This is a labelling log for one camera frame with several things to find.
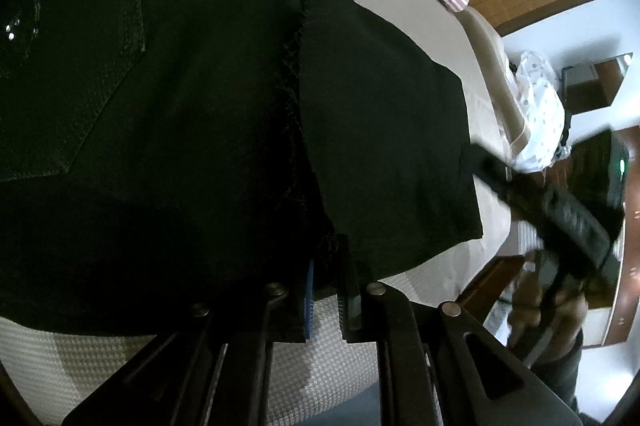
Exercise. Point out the black pants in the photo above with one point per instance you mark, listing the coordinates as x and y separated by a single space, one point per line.
160 157

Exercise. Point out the white dotted cloth bundle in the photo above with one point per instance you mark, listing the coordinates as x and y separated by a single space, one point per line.
546 119

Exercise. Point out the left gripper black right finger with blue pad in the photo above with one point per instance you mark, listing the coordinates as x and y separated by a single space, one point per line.
439 366

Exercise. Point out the dark wall mirror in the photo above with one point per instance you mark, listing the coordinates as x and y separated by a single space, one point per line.
591 86

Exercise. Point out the beige bed sheet edge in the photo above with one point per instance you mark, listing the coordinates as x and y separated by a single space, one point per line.
499 79

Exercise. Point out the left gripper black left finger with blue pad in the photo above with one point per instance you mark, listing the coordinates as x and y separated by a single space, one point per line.
206 372

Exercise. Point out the white textured bed mattress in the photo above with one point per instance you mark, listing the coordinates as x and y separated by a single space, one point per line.
55 372

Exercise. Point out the person's right hand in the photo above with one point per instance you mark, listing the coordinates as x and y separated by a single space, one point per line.
546 317

